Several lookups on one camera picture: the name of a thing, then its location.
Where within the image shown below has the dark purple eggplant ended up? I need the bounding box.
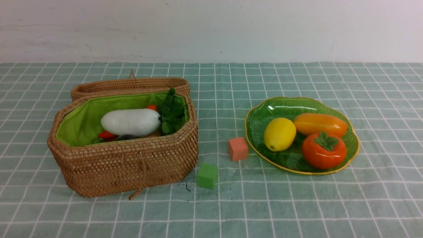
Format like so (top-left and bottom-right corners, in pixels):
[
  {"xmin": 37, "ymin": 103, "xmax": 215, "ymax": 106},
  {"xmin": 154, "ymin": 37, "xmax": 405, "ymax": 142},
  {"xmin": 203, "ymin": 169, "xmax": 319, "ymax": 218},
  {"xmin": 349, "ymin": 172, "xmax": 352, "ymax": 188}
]
[{"xmin": 115, "ymin": 134, "xmax": 139, "ymax": 141}]

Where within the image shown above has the brown potato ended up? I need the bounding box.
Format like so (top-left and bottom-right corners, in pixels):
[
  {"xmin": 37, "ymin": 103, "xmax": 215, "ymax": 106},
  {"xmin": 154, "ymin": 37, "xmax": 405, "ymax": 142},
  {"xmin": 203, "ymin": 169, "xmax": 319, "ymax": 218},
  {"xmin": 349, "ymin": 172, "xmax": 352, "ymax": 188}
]
[{"xmin": 145, "ymin": 130, "xmax": 162, "ymax": 138}]

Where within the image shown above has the white radish with leaves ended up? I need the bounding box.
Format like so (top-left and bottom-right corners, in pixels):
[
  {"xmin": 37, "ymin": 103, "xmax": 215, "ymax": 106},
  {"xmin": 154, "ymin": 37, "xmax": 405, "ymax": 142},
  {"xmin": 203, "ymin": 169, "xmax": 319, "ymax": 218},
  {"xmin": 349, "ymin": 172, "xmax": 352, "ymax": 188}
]
[{"xmin": 100, "ymin": 88, "xmax": 187, "ymax": 138}]

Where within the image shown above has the green glass leaf plate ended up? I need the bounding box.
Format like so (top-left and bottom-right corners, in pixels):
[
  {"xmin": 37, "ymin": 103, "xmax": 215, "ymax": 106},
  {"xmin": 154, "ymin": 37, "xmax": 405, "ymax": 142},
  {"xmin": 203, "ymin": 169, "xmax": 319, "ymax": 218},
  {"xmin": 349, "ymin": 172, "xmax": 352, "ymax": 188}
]
[{"xmin": 245, "ymin": 97, "xmax": 360, "ymax": 175}]

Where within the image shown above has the orange persimmon green leaf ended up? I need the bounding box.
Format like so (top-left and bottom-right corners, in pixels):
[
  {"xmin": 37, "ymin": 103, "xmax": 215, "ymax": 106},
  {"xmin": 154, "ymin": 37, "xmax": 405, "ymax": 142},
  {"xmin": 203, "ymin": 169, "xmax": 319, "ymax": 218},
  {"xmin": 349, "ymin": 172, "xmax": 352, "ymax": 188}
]
[{"xmin": 302, "ymin": 132, "xmax": 347, "ymax": 170}]

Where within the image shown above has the yellow lemon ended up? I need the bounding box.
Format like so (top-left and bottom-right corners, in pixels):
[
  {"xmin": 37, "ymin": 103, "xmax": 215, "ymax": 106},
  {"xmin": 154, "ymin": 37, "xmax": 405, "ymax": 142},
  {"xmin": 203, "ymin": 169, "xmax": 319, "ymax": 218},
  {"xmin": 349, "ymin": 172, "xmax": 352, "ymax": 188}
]
[{"xmin": 263, "ymin": 118, "xmax": 296, "ymax": 152}]

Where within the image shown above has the woven rattan basket lid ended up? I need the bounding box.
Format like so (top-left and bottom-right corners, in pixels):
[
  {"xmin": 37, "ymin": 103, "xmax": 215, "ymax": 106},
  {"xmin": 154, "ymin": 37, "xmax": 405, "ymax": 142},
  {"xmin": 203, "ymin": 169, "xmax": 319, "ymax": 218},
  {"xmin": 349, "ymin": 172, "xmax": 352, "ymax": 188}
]
[{"xmin": 70, "ymin": 70, "xmax": 190, "ymax": 101}]

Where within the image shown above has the woven rattan basket green lining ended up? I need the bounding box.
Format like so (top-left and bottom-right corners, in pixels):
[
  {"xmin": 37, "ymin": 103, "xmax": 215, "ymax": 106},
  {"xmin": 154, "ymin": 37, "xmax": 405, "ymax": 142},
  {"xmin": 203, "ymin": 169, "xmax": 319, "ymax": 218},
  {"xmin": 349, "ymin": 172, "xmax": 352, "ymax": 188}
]
[{"xmin": 47, "ymin": 89, "xmax": 199, "ymax": 201}]

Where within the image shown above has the orange foam cube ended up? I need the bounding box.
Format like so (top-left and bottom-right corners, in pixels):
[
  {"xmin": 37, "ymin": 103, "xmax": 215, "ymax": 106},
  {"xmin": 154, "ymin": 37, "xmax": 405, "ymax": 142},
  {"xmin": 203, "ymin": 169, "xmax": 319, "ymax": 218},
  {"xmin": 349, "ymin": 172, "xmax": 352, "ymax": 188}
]
[{"xmin": 228, "ymin": 137, "xmax": 249, "ymax": 162}]

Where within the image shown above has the green foam cube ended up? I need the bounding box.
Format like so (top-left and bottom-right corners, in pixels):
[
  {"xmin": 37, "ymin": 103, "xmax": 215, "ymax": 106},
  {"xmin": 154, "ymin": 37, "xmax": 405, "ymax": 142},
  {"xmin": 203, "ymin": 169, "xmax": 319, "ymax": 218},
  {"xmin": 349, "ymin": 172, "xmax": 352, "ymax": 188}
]
[{"xmin": 196, "ymin": 163, "xmax": 218, "ymax": 189}]

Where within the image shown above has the red chili pepper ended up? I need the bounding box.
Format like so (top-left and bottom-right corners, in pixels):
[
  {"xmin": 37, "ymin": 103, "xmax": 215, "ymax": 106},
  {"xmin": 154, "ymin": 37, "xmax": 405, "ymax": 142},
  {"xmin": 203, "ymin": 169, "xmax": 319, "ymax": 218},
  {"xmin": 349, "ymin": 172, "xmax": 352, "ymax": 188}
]
[{"xmin": 98, "ymin": 104, "xmax": 161, "ymax": 139}]

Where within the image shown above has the green checkered tablecloth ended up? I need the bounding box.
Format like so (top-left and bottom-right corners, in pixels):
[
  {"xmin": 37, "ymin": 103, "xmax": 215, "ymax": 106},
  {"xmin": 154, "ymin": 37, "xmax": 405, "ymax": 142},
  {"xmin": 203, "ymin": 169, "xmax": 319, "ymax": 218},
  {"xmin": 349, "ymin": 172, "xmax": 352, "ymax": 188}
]
[{"xmin": 0, "ymin": 62, "xmax": 423, "ymax": 238}]

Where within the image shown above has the orange yellow mango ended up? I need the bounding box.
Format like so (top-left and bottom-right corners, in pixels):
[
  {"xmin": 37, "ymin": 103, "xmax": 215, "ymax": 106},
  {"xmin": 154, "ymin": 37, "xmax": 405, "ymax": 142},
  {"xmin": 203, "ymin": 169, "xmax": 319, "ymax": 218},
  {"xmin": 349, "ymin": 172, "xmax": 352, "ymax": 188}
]
[{"xmin": 293, "ymin": 113, "xmax": 347, "ymax": 138}]

